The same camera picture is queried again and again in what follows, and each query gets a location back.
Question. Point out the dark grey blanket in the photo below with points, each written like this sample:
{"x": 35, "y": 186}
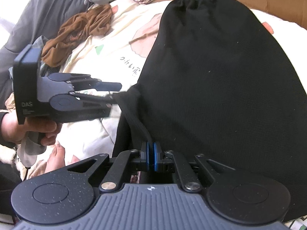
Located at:
{"x": 39, "y": 18}

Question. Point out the person's bare foot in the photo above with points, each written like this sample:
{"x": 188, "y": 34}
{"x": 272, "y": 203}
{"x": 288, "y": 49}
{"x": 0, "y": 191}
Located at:
{"x": 56, "y": 159}

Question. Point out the black patterned-trim shorts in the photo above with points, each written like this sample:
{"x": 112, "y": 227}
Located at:
{"x": 216, "y": 82}

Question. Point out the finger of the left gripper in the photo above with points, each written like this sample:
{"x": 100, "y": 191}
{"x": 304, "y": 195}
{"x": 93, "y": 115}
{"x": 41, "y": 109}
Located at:
{"x": 75, "y": 107}
{"x": 85, "y": 82}

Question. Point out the white printed bed sheet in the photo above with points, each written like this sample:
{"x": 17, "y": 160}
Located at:
{"x": 70, "y": 198}

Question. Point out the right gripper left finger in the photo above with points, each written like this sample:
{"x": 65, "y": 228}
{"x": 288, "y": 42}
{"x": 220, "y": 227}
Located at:
{"x": 122, "y": 167}

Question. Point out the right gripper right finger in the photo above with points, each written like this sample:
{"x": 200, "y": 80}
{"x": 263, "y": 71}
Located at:
{"x": 171, "y": 161}

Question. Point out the brown crumpled garment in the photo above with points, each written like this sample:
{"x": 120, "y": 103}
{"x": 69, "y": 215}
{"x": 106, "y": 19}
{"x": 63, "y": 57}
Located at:
{"x": 75, "y": 30}

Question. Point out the person's left hand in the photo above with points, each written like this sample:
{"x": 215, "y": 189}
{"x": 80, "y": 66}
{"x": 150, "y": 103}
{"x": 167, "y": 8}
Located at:
{"x": 12, "y": 133}

